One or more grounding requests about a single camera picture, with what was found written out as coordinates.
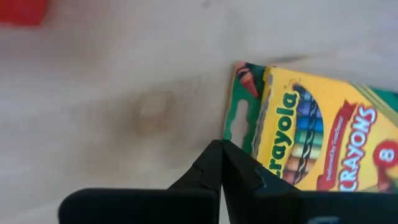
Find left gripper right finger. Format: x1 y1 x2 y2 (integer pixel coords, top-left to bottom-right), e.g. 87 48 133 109
221 139 302 224

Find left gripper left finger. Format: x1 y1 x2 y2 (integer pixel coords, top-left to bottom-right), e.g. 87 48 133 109
169 139 224 191

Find yellow crayon box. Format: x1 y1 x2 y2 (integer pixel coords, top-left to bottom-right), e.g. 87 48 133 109
221 60 398 193

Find red plastic basket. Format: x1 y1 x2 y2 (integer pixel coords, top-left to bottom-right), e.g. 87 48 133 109
0 0 50 27

